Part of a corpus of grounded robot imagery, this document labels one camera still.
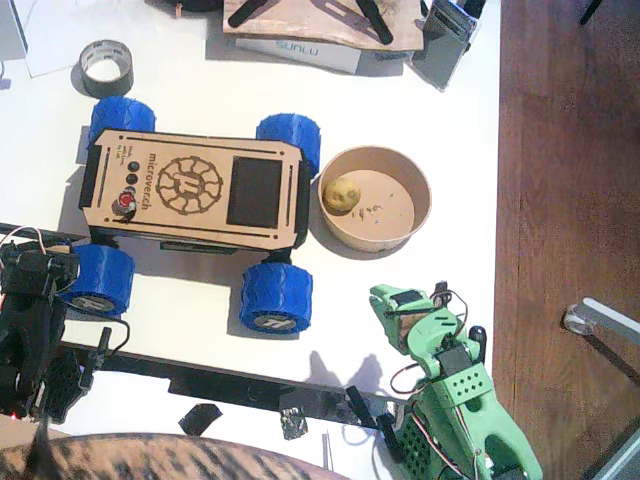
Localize shiny grey case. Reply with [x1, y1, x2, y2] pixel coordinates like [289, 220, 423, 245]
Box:
[410, 0, 477, 92]

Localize grey duct tape roll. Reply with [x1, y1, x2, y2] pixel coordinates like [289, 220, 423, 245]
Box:
[78, 39, 135, 97]

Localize long black flat bar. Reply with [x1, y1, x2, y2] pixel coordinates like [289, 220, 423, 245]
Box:
[62, 342, 409, 429]

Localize black round object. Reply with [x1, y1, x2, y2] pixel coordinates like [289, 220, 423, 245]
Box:
[144, 0, 225, 14]

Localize black spring clamp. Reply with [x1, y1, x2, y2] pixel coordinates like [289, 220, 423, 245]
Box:
[344, 383, 405, 462]

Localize thin black strip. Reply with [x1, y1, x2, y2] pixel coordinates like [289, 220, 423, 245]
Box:
[0, 222, 86, 241]

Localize person striped brown top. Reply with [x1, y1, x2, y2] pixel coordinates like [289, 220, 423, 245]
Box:
[0, 432, 334, 480]

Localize black tape piece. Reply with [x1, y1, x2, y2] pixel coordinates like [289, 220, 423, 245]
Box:
[178, 402, 223, 437]
[278, 407, 310, 441]

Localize yellow lemon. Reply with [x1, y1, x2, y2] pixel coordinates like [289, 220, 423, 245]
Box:
[322, 175, 362, 217]

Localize blue treaded rover wheel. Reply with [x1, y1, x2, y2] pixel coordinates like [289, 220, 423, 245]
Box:
[58, 243, 136, 320]
[255, 113, 322, 179]
[238, 263, 315, 337]
[87, 96, 157, 151]

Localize white SUNLU box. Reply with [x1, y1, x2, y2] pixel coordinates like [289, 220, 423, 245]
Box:
[234, 34, 361, 75]

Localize white paper sheet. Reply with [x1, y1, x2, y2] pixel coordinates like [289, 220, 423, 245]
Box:
[22, 0, 86, 80]

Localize grey metal bar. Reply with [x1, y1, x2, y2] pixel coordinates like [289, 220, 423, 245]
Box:
[589, 428, 640, 480]

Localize rover chassis wooden top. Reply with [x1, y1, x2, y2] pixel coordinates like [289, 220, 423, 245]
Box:
[77, 128, 312, 266]

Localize brown paper bowl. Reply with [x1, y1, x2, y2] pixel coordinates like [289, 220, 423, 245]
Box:
[317, 144, 432, 253]

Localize brown wooden board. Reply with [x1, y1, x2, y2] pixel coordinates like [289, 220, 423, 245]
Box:
[222, 0, 425, 51]

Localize black flat leg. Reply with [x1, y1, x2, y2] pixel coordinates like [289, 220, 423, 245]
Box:
[227, 0, 275, 28]
[578, 0, 605, 26]
[457, 0, 487, 22]
[355, 0, 395, 46]

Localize white caster wheel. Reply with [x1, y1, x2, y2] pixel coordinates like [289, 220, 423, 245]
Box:
[563, 303, 597, 335]

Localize grey chair leg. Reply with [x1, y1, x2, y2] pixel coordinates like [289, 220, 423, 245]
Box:
[582, 296, 640, 342]

